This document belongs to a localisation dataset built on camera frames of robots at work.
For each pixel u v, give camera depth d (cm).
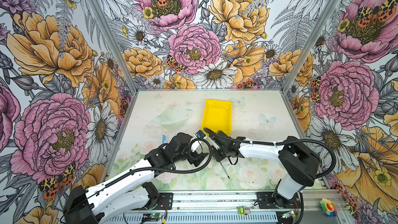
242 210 70
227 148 67
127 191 48
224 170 83
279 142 50
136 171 49
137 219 70
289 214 71
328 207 71
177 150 57
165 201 74
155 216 71
